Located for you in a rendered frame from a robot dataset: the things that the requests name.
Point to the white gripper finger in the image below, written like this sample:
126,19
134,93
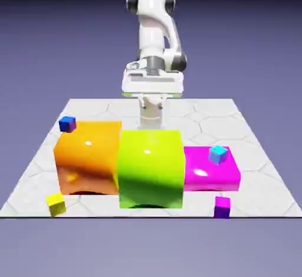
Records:
143,103
161,103

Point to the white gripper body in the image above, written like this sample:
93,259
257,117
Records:
153,85

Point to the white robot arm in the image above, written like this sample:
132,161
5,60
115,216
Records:
151,17

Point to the small cyan cube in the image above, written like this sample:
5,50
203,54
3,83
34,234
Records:
218,155

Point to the small blue cube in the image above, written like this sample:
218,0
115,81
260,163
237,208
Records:
67,124

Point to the small purple cube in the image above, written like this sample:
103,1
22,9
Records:
222,207

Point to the small yellow cube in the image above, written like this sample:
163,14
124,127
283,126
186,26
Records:
56,205

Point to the large lime green box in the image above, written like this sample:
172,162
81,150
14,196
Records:
151,163

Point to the large orange box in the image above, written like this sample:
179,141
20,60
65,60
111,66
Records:
87,156

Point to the large magenta box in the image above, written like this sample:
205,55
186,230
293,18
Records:
207,175

